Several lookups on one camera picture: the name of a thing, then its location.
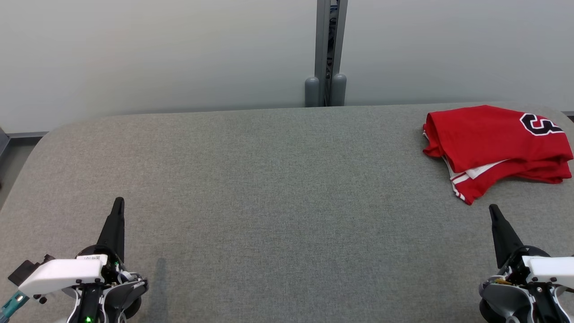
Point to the red shorts with white stripes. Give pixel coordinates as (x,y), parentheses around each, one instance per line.
(551,175)

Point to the grey rounded post foot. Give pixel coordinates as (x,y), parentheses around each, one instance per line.
(339,89)
(312,92)

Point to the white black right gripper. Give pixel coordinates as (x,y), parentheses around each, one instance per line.
(549,267)

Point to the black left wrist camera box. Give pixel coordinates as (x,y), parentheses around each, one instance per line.
(24,271)

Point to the red white sports jersey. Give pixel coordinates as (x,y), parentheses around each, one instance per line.
(484,139)

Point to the grey fabric sofa seat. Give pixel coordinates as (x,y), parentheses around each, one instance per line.
(269,202)

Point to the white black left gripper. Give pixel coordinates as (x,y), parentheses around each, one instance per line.
(63,273)

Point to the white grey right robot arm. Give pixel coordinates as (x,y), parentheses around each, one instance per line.
(502,296)

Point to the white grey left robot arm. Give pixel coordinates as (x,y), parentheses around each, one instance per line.
(125,291)

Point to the grey vertical partition post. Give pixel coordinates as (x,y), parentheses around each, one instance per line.
(321,45)

